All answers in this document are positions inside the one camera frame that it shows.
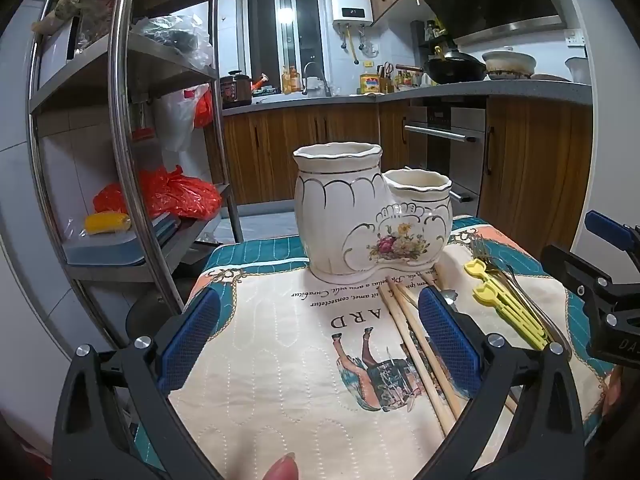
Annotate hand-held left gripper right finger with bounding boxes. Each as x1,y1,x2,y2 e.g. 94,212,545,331
418,286,587,480

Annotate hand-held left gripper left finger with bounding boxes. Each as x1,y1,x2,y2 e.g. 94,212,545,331
51,287,227,480

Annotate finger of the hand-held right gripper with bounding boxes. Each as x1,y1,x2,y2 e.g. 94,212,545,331
541,243,627,312
585,209,640,257

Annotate wooden chopstick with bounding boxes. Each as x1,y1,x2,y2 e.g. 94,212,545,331
391,282,463,419
419,271,519,413
377,284,453,437

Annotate silver metal fork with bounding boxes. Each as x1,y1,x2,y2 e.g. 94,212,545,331
480,252,561,346

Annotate golden metal fork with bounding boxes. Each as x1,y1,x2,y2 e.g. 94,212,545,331
469,236,572,358

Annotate white floral ceramic utensil holder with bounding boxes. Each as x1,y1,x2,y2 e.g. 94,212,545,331
292,142,453,283

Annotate person's left hand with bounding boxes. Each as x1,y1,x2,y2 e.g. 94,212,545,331
264,451,302,480

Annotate printed quilted cloth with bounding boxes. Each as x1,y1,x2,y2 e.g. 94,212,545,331
182,215,616,480

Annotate blue grey tray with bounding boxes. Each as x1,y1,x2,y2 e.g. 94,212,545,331
64,217,182,267

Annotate yellow corn cob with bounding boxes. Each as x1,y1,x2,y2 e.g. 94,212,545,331
84,211,132,236

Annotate red plastic bag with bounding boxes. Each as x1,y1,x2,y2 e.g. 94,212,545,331
92,165,223,221

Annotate white bowl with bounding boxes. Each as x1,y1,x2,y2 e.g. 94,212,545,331
565,56,592,85

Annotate built-in steel oven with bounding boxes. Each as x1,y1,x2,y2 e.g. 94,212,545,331
403,104,487,202

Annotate white cooking pot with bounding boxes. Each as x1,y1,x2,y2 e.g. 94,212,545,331
481,50,539,81

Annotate wooden base cabinets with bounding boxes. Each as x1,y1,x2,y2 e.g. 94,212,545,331
221,97,594,261

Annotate black wok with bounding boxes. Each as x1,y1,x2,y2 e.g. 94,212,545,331
424,49,488,84

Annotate white plastic bag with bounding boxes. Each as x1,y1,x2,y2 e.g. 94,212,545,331
154,85,201,153

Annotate orange plastic bag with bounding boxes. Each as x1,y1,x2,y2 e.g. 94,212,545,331
192,85,217,129

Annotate steel shelf rack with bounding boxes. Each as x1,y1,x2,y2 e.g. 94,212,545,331
25,0,246,311

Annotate red pressure cooker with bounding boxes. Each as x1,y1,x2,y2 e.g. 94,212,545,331
220,71,253,110

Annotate grey kitchen countertop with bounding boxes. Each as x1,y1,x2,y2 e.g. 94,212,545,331
221,79,594,117

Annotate orange bottles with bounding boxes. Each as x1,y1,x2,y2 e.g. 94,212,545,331
281,65,302,95

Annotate chrome faucet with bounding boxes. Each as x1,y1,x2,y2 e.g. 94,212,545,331
302,61,332,97

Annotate clear plastic bag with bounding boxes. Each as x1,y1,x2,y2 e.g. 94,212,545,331
134,14,214,69

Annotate white microwave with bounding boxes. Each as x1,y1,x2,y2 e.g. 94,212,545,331
36,16,84,87

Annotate kitchen window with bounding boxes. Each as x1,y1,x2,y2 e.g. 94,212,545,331
241,0,327,95

